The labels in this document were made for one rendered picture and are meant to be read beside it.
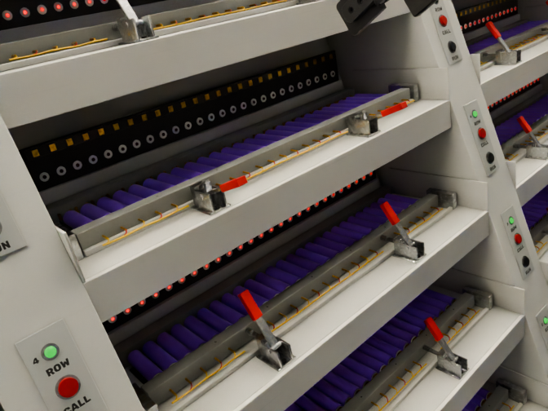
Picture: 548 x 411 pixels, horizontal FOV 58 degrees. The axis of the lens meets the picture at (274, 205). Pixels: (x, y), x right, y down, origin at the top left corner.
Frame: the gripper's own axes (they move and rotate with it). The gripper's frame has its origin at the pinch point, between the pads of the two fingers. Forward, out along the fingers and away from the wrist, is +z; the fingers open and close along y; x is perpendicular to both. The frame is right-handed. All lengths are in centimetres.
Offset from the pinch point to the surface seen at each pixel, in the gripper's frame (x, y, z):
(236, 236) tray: -11.6, -13.6, 20.8
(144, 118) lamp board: 8.2, -11.2, 31.8
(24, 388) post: -14.2, -37.7, 20.4
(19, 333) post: -10.1, -36.3, 19.5
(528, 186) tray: -29, 45, 24
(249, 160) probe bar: -4.0, -5.8, 22.9
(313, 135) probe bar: -4.5, 5.5, 23.2
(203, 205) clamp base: -6.9, -15.2, 21.0
